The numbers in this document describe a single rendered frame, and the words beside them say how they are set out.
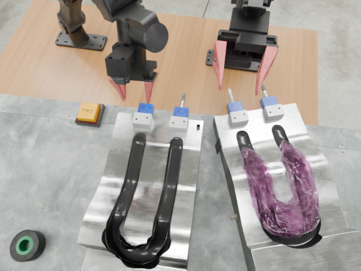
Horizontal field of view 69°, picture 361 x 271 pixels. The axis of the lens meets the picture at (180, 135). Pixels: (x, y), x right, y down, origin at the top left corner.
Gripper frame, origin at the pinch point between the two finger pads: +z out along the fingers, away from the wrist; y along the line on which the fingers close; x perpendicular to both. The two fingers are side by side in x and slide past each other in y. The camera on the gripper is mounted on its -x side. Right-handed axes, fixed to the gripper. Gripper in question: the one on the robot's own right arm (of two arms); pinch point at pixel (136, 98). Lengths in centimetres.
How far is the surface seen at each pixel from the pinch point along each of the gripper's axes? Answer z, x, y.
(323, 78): 43, 128, 96
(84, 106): 12.2, 13.0, -22.5
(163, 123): 10.6, 5.3, 5.8
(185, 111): 7.4, 8.0, 11.9
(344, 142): 16, 13, 62
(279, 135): 13.1, 9.1, 40.5
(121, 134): 12.9, 1.1, -5.7
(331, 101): 52, 112, 100
